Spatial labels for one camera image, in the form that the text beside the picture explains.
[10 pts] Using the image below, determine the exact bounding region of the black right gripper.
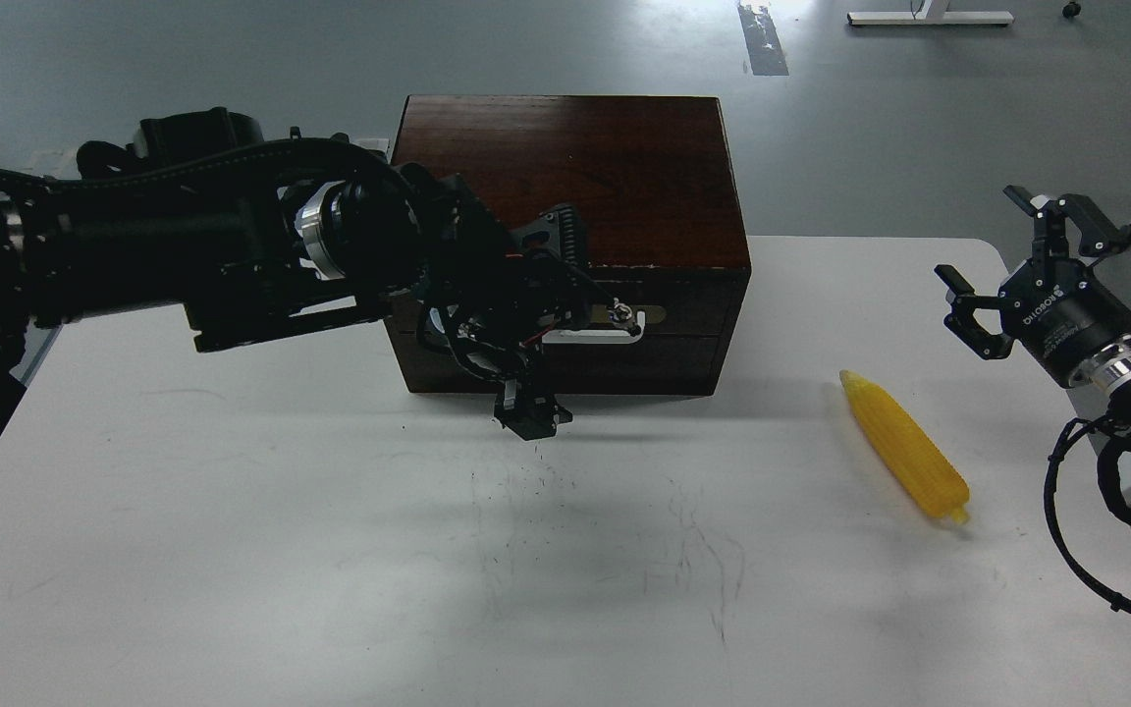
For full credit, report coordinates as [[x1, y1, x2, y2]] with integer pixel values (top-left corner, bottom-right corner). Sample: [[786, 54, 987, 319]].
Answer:
[[935, 186, 1131, 389]]

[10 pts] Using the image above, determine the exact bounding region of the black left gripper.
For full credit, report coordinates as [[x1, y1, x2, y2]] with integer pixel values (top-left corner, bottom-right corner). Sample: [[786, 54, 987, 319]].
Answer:
[[329, 164, 645, 440]]

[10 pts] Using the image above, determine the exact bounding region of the wooden drawer with white handle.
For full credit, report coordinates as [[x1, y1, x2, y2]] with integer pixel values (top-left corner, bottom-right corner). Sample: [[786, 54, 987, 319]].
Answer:
[[385, 268, 750, 350]]

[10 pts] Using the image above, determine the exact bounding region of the yellow corn cob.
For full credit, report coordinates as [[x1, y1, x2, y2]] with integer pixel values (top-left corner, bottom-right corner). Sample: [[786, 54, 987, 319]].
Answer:
[[838, 368, 970, 524]]

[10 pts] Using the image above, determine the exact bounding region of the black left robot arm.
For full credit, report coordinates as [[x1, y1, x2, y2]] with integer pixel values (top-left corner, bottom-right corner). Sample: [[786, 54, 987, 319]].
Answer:
[[0, 107, 645, 440]]

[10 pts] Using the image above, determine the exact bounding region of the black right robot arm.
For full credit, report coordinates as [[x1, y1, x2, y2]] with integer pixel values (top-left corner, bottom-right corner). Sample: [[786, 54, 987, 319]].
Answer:
[[936, 186, 1131, 615]]

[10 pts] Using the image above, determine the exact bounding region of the dark wooden cabinet box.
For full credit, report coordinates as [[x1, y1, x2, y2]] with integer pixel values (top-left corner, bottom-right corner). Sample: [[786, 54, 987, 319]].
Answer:
[[392, 94, 751, 397]]

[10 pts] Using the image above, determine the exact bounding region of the white desk foot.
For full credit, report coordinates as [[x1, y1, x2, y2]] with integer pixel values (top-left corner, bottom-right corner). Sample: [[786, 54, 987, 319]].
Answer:
[[845, 1, 1015, 27]]

